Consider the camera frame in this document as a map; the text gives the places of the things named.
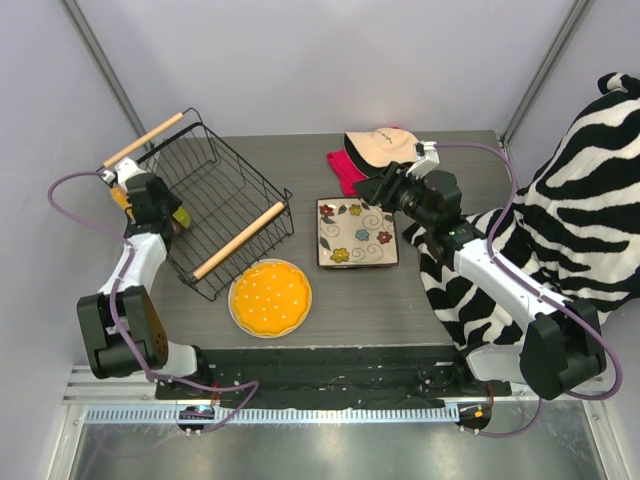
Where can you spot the orange dotted round plate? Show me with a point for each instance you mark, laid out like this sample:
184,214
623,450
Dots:
237,322

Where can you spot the grey slotted cable duct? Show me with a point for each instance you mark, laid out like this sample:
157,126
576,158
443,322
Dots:
197,415

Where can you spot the red folded cloth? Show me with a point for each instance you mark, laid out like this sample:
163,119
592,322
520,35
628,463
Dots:
345,170

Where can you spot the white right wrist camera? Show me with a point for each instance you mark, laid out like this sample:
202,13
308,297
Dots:
427,159

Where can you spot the cream flower square plate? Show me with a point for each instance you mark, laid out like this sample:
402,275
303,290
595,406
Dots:
353,234

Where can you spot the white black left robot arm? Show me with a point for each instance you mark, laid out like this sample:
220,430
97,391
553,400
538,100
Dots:
120,326

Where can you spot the beige black bucket hat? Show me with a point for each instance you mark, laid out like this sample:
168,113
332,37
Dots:
372,151

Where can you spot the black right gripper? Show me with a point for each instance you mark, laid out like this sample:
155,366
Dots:
385,183

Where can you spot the pink dotted round plate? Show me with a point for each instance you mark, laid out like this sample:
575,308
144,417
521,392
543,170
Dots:
177,228

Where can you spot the green dotted round plate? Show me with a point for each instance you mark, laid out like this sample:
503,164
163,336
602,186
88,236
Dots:
182,218

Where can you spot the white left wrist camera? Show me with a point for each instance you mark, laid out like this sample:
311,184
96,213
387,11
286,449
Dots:
123,171

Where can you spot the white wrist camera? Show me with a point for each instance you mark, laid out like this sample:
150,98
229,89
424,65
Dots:
123,171
427,159

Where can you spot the zebra striped blanket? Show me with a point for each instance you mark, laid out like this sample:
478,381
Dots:
575,227

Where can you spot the black wire dish rack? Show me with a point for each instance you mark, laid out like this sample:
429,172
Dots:
238,215

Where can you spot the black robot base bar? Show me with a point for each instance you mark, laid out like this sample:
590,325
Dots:
337,378

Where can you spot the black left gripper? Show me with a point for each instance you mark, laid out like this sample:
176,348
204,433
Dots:
167,208

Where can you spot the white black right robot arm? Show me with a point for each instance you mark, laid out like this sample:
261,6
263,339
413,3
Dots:
560,350

